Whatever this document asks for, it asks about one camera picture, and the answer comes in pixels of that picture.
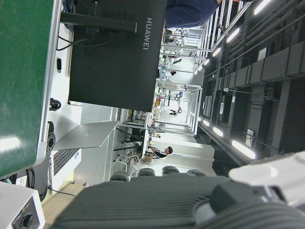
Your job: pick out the silver laptop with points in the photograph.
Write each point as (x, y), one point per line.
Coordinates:
(88, 136)

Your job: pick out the ceiling strip light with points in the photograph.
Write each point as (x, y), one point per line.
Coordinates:
(261, 6)
(232, 35)
(243, 149)
(216, 51)
(218, 131)

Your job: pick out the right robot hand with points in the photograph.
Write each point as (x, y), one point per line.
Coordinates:
(155, 202)

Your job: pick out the white conveyor control box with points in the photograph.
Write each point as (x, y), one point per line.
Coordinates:
(14, 202)

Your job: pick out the green conveyor belt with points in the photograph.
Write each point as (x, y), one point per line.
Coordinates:
(21, 71)

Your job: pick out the black roller flange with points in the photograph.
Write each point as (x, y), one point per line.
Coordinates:
(50, 140)

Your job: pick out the person in black white shirt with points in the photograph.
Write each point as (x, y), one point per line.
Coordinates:
(164, 152)

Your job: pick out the black plug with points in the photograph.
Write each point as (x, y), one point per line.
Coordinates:
(58, 65)

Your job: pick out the black Huawei monitor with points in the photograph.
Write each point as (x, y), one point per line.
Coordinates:
(114, 71)

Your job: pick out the white cabinet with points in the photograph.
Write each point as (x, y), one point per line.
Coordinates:
(95, 164)

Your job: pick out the person in blue shirt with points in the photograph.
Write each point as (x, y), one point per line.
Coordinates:
(188, 12)

